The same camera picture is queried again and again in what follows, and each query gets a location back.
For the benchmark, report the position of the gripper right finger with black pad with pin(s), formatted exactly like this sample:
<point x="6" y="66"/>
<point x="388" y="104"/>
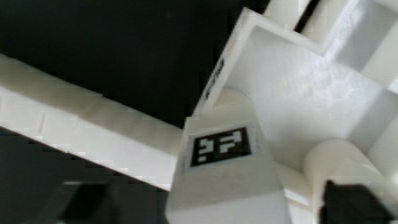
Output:
<point x="352" y="206"/>

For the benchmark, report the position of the white chair leg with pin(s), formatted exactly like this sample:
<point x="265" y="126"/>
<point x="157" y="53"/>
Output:
<point x="226" y="189"/>
<point x="338" y="164"/>

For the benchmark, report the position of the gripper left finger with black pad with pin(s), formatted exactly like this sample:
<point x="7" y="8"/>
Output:
<point x="80" y="205"/>

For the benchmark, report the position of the white chair seat part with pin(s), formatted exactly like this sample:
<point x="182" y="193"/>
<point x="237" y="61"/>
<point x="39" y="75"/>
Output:
<point x="309" y="61"/>

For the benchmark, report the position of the white U-shaped fence wall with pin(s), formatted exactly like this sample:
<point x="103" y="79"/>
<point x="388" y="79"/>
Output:
<point x="86" y="125"/>

